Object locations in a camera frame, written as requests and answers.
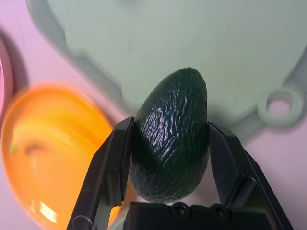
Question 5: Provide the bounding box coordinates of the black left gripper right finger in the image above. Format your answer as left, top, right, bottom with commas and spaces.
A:
208, 121, 295, 230

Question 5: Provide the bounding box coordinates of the yellow round plate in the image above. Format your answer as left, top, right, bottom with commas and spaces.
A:
0, 83, 128, 230

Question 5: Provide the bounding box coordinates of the dark green toy avocado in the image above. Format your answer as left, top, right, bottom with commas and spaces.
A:
128, 67, 209, 204

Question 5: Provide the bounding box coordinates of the green silicone cutting board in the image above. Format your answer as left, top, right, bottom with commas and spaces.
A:
25, 0, 307, 144

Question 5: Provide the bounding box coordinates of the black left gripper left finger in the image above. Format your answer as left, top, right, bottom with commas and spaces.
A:
66, 116, 135, 230

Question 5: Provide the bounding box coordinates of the yellow toy banana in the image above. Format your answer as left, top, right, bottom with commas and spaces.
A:
9, 122, 80, 156

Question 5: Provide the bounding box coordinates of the pink round plate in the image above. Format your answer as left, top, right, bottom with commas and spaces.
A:
0, 33, 14, 96

